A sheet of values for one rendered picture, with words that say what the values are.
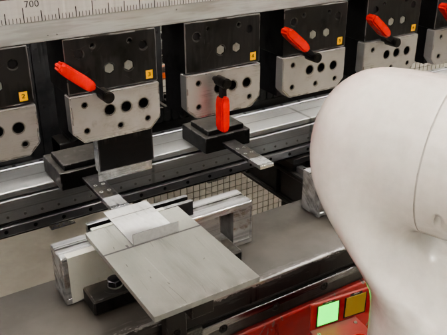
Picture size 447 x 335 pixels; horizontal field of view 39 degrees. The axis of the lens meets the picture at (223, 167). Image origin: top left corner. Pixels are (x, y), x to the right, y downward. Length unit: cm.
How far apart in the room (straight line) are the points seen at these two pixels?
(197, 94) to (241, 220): 31
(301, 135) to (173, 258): 71
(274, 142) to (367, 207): 111
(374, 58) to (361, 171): 85
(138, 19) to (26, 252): 211
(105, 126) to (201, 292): 30
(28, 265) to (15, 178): 155
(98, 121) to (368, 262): 60
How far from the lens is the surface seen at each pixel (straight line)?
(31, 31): 93
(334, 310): 122
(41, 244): 301
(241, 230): 125
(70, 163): 127
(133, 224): 110
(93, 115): 98
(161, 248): 103
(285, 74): 116
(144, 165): 111
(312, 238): 130
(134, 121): 102
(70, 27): 94
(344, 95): 48
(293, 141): 161
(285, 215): 138
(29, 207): 133
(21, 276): 282
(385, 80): 48
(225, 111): 105
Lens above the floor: 156
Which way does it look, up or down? 26 degrees down
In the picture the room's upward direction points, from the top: straight up
